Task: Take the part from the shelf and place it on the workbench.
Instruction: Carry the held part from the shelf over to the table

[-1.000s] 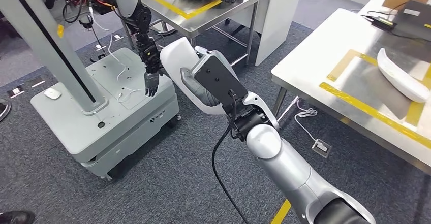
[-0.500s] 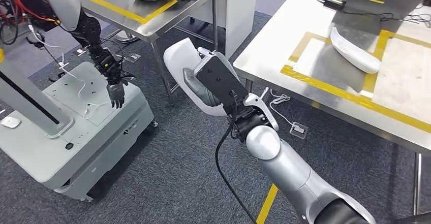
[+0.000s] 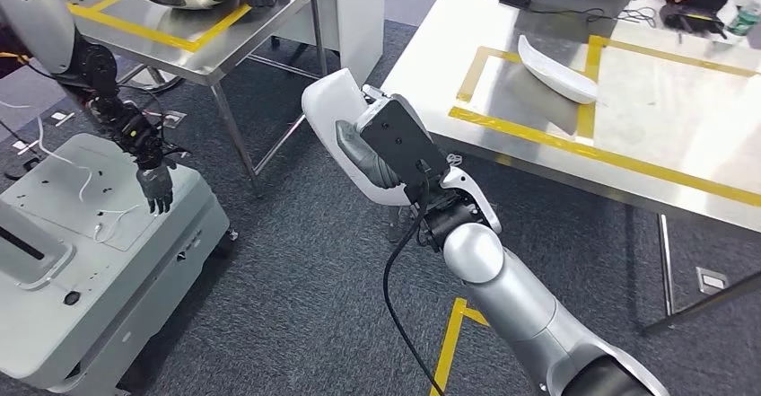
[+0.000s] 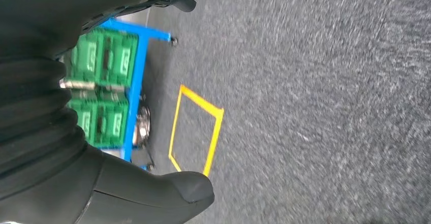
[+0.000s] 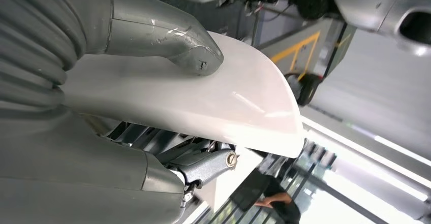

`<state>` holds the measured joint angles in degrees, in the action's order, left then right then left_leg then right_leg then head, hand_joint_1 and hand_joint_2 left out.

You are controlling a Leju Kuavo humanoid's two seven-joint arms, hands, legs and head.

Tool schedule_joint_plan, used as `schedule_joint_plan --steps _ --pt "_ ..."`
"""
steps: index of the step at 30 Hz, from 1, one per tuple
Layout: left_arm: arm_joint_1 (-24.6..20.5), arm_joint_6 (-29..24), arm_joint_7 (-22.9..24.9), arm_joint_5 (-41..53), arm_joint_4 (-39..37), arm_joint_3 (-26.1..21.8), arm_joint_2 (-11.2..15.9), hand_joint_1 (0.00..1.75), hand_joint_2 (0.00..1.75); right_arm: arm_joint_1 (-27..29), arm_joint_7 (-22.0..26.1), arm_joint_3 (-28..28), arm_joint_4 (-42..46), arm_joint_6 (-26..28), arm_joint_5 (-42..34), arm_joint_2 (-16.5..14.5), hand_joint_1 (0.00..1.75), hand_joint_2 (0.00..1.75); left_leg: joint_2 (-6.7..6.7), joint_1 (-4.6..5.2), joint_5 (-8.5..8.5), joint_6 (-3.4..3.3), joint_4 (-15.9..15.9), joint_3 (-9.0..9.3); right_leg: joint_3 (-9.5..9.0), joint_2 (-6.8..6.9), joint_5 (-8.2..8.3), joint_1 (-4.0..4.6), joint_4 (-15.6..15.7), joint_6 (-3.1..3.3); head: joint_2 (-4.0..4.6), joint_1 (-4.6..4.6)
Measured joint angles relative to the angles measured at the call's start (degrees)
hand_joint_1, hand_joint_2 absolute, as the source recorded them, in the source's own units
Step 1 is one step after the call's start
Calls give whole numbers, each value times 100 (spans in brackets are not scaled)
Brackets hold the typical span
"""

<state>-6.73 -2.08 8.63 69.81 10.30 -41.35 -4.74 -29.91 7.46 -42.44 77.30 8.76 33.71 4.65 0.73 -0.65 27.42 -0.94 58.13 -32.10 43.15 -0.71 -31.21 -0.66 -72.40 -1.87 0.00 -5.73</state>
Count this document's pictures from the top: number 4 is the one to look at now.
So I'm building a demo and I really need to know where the blue metal shelf rack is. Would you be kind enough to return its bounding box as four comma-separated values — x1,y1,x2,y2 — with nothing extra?
57,17,179,172

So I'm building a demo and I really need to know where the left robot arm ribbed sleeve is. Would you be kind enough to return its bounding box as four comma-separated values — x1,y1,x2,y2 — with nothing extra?
0,55,105,224

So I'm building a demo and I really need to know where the shiny silver metal object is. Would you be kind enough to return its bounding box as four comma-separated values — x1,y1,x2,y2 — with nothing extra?
132,105,153,148

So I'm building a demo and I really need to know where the yellow floor tape square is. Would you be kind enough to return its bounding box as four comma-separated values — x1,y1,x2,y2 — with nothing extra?
168,84,225,178

